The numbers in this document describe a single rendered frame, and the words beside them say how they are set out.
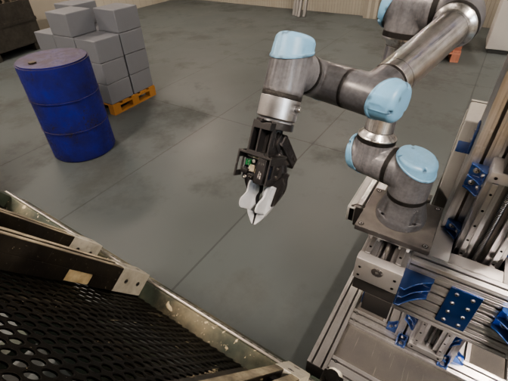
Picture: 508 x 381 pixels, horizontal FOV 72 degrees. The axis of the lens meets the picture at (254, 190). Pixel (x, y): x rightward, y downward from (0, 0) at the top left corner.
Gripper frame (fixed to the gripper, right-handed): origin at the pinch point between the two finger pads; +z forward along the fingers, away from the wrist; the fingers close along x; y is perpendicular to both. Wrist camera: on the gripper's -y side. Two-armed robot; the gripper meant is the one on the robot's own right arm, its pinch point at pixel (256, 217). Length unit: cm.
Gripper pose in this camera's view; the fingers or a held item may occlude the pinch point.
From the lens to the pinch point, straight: 72.1
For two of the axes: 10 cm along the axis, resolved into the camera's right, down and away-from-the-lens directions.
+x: 8.4, 3.2, -4.4
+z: -2.3, 9.4, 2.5
